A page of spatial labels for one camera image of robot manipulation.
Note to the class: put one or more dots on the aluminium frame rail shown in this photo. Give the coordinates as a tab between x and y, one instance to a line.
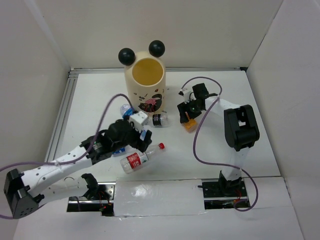
90	93

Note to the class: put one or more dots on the orange juice bottle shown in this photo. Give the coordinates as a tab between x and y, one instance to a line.
191	125

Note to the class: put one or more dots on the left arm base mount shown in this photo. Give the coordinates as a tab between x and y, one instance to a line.
102	203

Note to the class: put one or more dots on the cream panda-ear bin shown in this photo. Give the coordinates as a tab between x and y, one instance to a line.
145	77

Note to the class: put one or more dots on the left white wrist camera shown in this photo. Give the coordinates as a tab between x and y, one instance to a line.
138	119

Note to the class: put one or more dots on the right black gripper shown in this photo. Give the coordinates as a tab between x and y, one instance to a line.
183	108

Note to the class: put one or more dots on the black label small bottle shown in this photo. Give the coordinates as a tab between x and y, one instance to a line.
159	120

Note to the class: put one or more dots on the red label red-cap bottle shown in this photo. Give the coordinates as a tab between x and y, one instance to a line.
137	160

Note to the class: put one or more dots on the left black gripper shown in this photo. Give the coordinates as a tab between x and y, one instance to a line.
144	144

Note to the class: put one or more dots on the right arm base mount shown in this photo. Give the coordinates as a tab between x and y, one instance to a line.
215	199

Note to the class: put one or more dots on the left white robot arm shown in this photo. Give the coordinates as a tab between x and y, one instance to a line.
29	190

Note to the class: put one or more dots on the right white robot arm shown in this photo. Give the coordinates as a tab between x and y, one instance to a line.
240	129

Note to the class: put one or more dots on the dark-blue label bottle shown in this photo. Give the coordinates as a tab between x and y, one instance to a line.
119	152

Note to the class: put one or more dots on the light-blue label bottle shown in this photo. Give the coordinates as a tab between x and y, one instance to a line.
126	110

